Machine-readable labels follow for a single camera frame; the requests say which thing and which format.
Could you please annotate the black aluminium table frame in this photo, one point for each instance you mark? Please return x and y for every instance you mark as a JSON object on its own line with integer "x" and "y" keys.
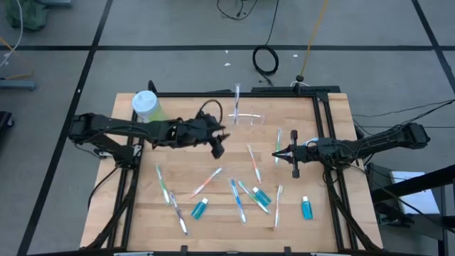
{"x": 284, "y": 95}

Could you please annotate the blue toothbrush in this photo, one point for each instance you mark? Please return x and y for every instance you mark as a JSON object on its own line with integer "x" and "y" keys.
{"x": 237, "y": 200}

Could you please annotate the white toothbrush lower left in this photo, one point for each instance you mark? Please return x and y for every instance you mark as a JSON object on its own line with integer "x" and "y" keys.
{"x": 178, "y": 213}

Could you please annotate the green bag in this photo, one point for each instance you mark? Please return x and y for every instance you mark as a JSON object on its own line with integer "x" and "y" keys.
{"x": 28, "y": 14}

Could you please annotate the green white wipes canister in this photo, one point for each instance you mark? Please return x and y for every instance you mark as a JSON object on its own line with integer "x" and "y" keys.
{"x": 145, "y": 103}

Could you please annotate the black equipment stand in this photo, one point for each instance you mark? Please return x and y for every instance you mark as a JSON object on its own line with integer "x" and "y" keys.
{"x": 409, "y": 186}

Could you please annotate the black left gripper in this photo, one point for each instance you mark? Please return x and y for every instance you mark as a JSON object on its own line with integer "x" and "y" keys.
{"x": 192, "y": 133}

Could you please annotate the purple wrapped toothbrush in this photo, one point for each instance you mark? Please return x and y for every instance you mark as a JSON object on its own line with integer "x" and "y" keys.
{"x": 237, "y": 99}

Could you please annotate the white box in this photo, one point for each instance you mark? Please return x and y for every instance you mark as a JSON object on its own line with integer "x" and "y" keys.
{"x": 423, "y": 201}

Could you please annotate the blue mouthwash bottle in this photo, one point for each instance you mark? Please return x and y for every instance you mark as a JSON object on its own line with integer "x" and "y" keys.
{"x": 263, "y": 197}
{"x": 307, "y": 210}
{"x": 199, "y": 209}

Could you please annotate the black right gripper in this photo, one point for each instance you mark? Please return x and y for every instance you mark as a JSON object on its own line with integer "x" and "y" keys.
{"x": 302, "y": 154}

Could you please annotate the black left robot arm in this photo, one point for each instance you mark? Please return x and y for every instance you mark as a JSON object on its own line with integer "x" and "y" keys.
{"x": 117, "y": 124}

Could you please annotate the green toothbrush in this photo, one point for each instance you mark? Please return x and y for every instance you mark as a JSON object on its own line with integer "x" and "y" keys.
{"x": 163, "y": 185}
{"x": 278, "y": 145}
{"x": 247, "y": 190}

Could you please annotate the grey desk foot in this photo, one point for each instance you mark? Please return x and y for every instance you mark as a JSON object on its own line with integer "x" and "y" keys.
{"x": 17, "y": 84}

